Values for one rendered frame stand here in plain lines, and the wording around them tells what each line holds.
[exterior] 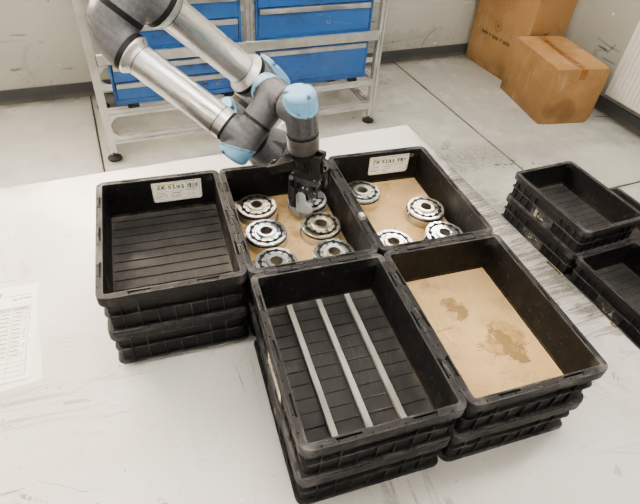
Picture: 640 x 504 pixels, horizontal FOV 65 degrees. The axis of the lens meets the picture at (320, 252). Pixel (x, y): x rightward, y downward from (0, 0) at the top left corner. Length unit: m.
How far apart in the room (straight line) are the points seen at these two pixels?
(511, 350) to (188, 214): 0.86
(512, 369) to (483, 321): 0.13
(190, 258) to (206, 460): 0.46
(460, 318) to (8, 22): 3.29
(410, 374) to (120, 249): 0.74
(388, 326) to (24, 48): 3.22
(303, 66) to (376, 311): 2.29
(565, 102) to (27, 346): 3.59
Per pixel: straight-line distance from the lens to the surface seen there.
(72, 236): 1.60
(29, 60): 3.91
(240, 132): 1.21
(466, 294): 1.24
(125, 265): 1.28
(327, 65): 3.31
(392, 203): 1.45
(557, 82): 3.93
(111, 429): 1.17
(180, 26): 1.35
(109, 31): 1.29
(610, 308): 2.04
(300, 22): 3.15
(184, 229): 1.34
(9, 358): 1.35
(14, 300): 1.47
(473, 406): 0.94
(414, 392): 1.04
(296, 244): 1.28
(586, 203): 2.37
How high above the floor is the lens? 1.69
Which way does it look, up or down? 43 degrees down
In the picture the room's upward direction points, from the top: 5 degrees clockwise
